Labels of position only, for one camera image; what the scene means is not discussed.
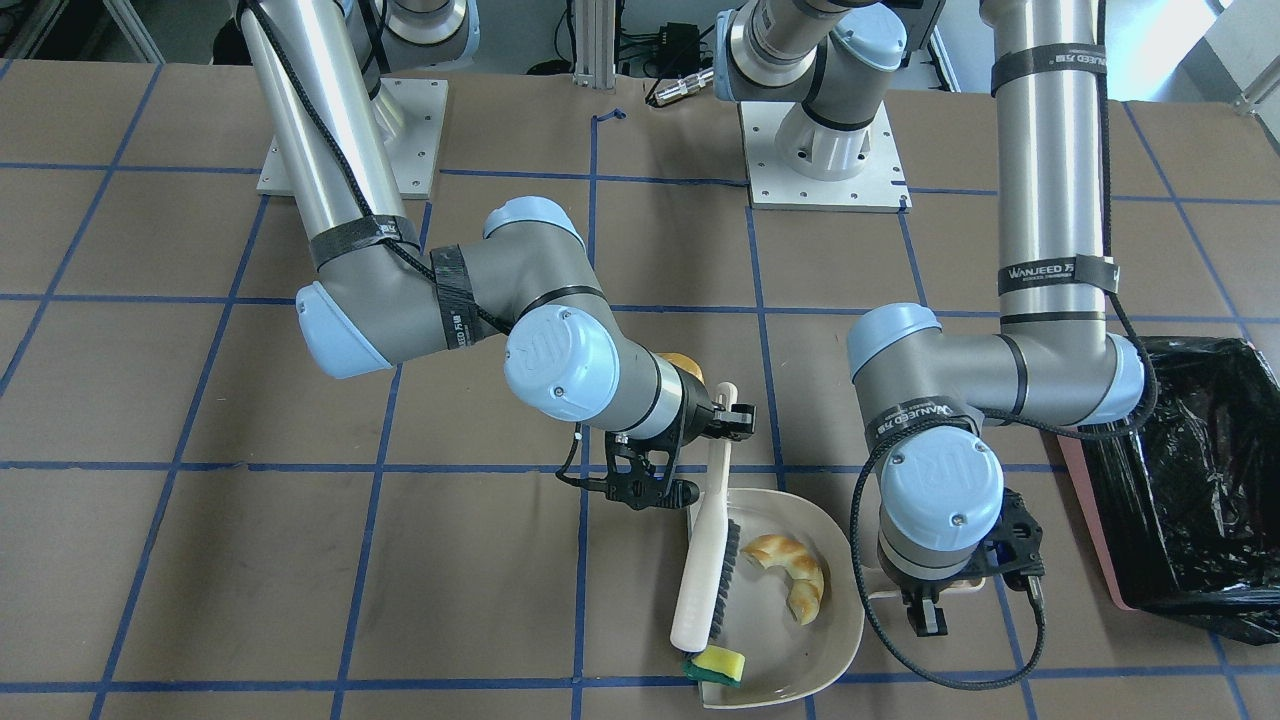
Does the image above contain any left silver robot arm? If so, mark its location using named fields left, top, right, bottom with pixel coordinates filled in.
left=713, top=1, right=1153, bottom=637

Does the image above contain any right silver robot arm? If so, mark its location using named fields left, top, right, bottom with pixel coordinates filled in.
left=236, top=1, right=754, bottom=448

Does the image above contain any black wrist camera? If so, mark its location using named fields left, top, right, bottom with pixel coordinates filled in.
left=987, top=488, right=1044, bottom=612
left=556, top=424, right=700, bottom=510

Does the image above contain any white hand brush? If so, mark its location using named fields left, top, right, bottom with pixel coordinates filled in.
left=669, top=436, right=733, bottom=653

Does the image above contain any aluminium frame post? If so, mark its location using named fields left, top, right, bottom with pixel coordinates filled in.
left=570, top=0, right=620, bottom=94

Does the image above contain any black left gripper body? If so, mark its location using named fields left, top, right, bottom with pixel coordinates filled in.
left=881, top=560, right=986, bottom=637

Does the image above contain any croissant bread piece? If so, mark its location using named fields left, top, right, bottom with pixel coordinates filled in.
left=742, top=534, right=826, bottom=626

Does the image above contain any yellow oval bread bun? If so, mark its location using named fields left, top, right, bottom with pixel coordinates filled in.
left=657, top=352, right=707, bottom=387

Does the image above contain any black lined trash bin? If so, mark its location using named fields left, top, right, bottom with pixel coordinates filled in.
left=1060, top=337, right=1279, bottom=644

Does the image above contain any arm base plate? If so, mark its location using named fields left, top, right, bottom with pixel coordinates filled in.
left=739, top=102, right=913, bottom=213
left=257, top=78, right=449, bottom=200

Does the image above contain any beige plastic dustpan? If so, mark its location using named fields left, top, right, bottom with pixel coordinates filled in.
left=686, top=488, right=986, bottom=710

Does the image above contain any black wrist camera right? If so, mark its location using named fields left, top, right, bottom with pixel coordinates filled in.
left=556, top=424, right=700, bottom=510

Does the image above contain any yellow green sponge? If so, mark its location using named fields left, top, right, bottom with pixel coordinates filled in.
left=682, top=644, right=746, bottom=688

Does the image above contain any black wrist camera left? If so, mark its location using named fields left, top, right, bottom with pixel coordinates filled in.
left=987, top=488, right=1044, bottom=612

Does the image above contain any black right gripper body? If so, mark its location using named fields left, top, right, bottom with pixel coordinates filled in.
left=680, top=372, right=755, bottom=446

